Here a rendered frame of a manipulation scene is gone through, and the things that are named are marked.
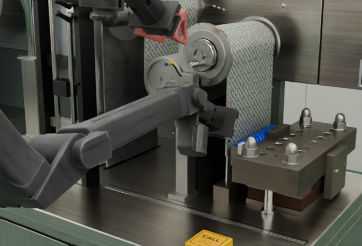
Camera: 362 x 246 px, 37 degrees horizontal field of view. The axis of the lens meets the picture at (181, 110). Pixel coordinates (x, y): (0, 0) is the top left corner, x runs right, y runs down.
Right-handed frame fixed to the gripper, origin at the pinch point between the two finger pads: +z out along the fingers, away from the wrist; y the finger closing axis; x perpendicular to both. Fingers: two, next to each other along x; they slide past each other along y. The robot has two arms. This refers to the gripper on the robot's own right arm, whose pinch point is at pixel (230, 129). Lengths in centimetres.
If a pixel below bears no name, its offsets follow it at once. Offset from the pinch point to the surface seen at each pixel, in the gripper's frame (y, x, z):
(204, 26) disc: -6.0, 20.1, -13.8
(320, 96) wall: -72, 82, 256
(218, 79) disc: -2.1, 9.5, -8.1
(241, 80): 0.3, 11.9, -1.9
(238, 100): 0.3, 7.3, -0.3
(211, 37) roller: -3.8, 17.7, -13.1
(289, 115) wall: -95, 66, 264
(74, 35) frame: -38.4, 12.6, -20.6
